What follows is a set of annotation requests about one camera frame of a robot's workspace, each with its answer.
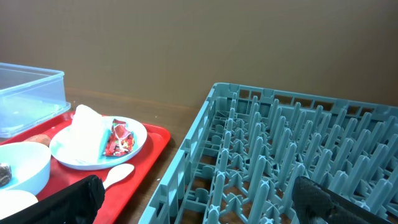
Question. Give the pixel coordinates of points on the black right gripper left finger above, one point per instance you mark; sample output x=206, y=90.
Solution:
x=76, y=204

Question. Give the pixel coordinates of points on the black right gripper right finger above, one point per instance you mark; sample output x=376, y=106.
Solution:
x=315, y=204

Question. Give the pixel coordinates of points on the white napkin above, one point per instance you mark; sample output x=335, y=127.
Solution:
x=86, y=134

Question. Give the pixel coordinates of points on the orange carrot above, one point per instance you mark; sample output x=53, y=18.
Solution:
x=39, y=138

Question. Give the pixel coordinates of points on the red snack wrapper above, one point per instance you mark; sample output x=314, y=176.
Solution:
x=120, y=141

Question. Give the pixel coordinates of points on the green bowl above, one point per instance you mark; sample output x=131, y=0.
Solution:
x=13, y=201

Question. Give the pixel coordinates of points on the grey dishwasher rack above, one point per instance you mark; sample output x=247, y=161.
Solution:
x=247, y=145

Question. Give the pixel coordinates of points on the red plastic tray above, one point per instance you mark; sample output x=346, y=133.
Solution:
x=117, y=195

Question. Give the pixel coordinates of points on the white plastic spoon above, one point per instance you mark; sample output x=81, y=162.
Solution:
x=117, y=173

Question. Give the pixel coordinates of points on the light blue plate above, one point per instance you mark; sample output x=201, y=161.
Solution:
x=59, y=151

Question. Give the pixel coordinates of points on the light blue bowl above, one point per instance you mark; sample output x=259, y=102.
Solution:
x=30, y=166

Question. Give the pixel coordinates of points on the clear plastic bin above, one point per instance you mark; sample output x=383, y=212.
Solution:
x=30, y=96

